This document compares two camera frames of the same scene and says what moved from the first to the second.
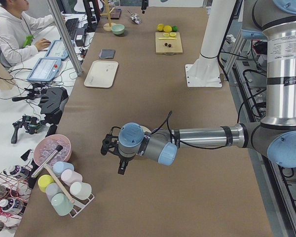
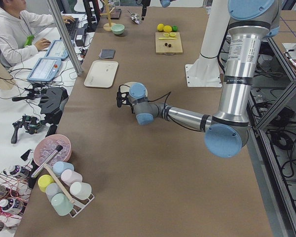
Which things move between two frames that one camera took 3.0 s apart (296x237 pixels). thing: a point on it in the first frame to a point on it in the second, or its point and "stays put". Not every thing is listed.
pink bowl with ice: (46, 145) stays put
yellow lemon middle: (167, 28) stays put
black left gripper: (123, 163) to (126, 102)
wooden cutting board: (168, 42) stays put
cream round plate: (145, 129) to (125, 88)
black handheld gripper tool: (32, 124) stays put
